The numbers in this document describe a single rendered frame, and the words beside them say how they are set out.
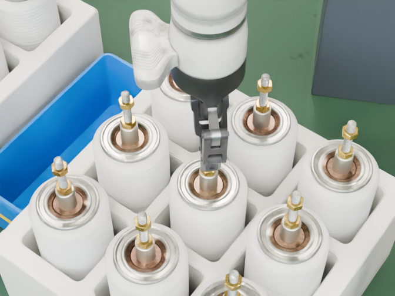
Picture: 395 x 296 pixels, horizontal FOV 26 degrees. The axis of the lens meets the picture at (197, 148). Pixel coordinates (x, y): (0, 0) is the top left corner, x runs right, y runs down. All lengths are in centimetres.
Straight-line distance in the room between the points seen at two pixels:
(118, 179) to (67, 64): 31
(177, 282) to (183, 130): 25
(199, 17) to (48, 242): 38
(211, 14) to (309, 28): 80
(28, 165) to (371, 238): 53
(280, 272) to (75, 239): 24
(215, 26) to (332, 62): 64
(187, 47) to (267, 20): 77
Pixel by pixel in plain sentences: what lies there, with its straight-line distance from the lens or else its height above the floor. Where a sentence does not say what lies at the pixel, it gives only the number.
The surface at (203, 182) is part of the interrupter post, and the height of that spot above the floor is 27.
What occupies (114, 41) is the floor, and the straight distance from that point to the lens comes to 152.
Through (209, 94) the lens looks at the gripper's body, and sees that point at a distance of 83.
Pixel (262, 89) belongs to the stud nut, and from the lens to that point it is 103.
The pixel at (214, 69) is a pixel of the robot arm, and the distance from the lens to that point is 80.
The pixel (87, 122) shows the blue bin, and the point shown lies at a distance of 139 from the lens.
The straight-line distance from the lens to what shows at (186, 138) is 115.
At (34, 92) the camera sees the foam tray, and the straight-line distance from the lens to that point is 128.
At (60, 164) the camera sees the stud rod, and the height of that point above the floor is 34.
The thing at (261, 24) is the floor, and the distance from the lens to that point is 155.
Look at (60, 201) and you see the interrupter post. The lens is 101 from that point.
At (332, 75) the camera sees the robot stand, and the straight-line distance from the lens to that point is 141.
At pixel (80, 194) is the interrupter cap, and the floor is 25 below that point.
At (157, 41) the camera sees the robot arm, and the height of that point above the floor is 51.
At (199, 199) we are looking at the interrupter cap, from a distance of 102.
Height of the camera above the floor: 112
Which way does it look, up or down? 54 degrees down
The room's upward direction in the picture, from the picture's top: straight up
